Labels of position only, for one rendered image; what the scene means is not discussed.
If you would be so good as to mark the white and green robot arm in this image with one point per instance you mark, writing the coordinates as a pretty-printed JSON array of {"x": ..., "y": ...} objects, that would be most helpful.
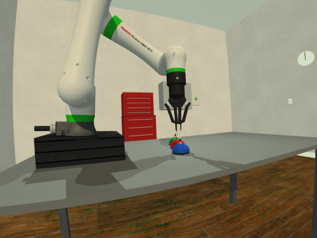
[{"x": 76, "y": 82}]

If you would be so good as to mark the red bell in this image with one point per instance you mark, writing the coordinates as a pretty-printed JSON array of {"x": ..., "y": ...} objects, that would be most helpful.
[{"x": 174, "y": 143}]

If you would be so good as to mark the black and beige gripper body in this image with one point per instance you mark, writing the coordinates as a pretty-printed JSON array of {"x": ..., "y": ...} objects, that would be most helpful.
[{"x": 176, "y": 92}]

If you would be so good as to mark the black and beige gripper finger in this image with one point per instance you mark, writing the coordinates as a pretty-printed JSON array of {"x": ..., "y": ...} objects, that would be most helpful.
[
  {"x": 175, "y": 115},
  {"x": 187, "y": 104}
]

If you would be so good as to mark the blue bell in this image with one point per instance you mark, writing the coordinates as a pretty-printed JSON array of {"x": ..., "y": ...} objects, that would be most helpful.
[{"x": 180, "y": 149}]

